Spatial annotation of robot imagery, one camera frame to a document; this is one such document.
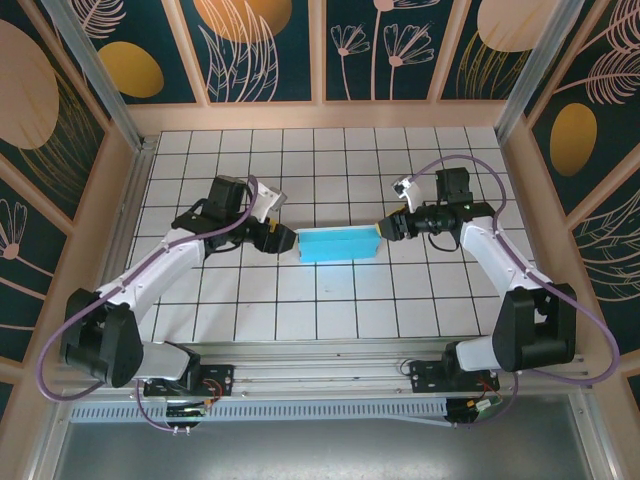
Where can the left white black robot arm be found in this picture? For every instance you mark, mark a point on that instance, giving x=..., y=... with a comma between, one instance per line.
x=110, y=345

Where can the aluminium rail frame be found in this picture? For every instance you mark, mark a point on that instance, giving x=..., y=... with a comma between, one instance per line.
x=325, y=372

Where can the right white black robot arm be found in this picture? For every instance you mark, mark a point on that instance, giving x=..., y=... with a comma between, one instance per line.
x=530, y=330

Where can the grey metal sheet panel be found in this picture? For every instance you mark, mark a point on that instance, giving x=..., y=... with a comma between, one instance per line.
x=320, y=450

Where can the aluminium side rail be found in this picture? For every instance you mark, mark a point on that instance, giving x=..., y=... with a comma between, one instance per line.
x=131, y=200

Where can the base wiring connector bundle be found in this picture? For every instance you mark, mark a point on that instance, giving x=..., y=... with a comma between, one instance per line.
x=187, y=412
x=475, y=407

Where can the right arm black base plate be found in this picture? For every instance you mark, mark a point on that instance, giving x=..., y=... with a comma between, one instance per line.
x=425, y=375

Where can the aluminium corner post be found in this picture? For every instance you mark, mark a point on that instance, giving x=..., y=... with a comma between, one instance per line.
x=97, y=70
x=535, y=70

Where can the blue and white paper box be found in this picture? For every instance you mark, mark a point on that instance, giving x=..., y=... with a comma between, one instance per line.
x=337, y=245

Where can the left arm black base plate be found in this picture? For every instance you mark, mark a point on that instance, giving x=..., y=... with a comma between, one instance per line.
x=220, y=380

